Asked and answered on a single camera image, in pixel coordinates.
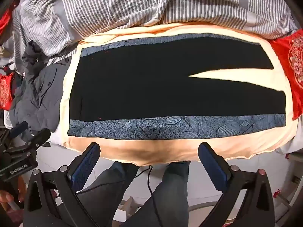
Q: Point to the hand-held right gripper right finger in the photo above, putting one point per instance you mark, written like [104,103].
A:
[213,167]

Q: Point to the white furniture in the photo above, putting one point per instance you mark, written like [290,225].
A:
[291,177]

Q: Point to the red printed garment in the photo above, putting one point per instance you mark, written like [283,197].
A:
[284,59]

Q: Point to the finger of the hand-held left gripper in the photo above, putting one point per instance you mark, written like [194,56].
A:
[20,126]
[40,136]

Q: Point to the grey shirt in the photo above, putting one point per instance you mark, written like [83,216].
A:
[40,99]

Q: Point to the person's leg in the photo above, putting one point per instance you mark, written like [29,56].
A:
[106,179]
[170,194]

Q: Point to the person's left hand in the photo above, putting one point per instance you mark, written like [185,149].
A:
[6,198]

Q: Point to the small red embroidered pillow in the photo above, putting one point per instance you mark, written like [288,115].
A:
[5,92]

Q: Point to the cream blanket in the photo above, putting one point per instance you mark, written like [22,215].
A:
[142,151]

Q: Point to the dark grey garment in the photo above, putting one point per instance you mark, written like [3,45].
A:
[33,56]

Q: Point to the person's right leg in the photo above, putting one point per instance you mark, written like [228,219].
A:
[170,194]

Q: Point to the red cloth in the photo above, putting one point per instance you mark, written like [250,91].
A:
[5,21]

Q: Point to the person's left leg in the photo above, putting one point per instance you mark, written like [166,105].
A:
[106,179]

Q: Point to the black shorts with grey waistband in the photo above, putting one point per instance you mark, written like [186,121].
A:
[153,87]

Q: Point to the grey striped duvet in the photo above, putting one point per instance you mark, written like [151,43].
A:
[118,4]

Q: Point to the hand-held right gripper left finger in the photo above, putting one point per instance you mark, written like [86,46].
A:
[85,164]

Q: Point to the operator legs in jeans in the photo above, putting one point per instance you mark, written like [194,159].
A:
[148,182]

